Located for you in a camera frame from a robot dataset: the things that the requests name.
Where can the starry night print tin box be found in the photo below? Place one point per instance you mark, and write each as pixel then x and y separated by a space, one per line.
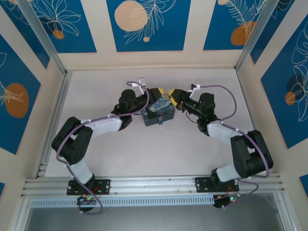
pixel 160 108

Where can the grey metal shelf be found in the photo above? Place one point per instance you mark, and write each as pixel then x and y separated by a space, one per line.
pixel 154 220

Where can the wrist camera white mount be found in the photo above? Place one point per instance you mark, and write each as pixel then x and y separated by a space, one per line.
pixel 142 81
pixel 195 87

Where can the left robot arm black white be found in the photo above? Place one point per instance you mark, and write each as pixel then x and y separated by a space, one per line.
pixel 72 142

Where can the aluminium frame leg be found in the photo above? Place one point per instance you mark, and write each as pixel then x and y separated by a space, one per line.
pixel 21 216
pixel 284 214

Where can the aluminium frame post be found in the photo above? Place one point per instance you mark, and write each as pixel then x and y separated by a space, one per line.
pixel 43 36
pixel 255 36

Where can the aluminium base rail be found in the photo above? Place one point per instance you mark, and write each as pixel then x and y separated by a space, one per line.
pixel 154 184

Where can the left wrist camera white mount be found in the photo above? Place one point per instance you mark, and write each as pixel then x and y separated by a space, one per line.
pixel 142 81

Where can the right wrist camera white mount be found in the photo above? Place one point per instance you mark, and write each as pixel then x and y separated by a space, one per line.
pixel 195 87

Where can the aluminium side rail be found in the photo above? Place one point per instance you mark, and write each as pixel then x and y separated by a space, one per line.
pixel 246 96
pixel 61 96

